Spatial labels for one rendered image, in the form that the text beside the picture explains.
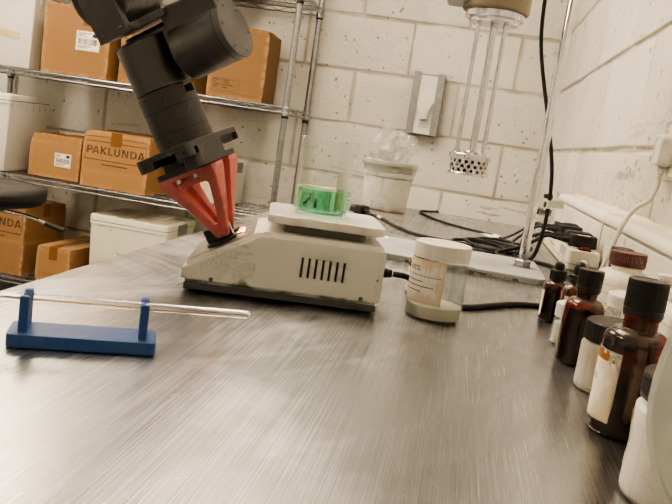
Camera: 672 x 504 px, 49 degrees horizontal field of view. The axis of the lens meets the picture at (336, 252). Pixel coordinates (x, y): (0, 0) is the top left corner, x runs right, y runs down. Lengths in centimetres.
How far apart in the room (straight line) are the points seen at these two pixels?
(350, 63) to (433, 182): 62
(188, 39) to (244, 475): 44
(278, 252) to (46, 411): 35
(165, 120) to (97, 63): 248
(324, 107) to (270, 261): 258
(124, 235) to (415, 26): 149
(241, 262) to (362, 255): 12
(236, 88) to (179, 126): 228
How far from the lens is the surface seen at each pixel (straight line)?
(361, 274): 74
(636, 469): 45
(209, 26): 70
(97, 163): 318
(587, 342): 64
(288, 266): 74
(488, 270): 112
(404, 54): 326
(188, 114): 74
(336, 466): 42
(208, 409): 47
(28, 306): 55
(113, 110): 361
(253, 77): 301
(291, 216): 74
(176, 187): 75
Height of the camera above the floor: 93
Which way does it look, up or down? 9 degrees down
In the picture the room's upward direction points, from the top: 9 degrees clockwise
